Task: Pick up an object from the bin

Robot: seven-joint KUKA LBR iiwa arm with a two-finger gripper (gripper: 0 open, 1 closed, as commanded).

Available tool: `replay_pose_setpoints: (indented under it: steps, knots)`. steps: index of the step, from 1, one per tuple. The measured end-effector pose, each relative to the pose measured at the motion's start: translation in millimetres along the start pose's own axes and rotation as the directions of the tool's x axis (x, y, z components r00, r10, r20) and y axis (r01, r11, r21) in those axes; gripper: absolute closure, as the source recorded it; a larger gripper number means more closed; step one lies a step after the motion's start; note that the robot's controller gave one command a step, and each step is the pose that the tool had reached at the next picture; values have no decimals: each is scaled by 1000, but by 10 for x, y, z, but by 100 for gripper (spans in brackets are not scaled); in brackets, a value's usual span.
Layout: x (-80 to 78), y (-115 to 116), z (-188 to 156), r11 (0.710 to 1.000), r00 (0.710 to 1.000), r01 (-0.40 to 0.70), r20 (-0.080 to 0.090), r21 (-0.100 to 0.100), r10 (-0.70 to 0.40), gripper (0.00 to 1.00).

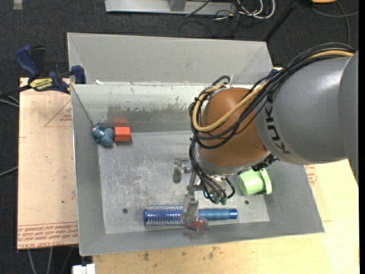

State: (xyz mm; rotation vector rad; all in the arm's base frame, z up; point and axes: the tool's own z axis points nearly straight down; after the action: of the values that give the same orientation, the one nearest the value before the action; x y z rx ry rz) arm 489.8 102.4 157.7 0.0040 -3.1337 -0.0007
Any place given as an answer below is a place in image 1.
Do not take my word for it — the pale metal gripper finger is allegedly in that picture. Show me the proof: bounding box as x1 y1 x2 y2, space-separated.
180 199 191 225
190 199 200 223

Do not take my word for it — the clear red-tinted plastic piece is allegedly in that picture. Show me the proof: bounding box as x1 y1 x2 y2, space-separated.
184 219 209 232

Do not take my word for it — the blue bristle hair brush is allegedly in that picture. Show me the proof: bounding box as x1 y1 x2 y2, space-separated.
142 204 239 228

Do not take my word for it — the light green plastic cup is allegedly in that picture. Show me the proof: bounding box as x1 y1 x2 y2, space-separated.
237 167 273 196

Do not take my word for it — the grey metal bin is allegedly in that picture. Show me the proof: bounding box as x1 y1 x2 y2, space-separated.
67 32 325 257

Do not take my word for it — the orange-red small block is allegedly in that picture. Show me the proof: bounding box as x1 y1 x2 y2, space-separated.
113 126 132 143

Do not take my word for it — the blue toy figure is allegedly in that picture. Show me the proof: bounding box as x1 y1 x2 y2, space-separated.
91 125 115 148

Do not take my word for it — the brown cardboard board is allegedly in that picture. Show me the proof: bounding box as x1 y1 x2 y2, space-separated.
17 77 333 251

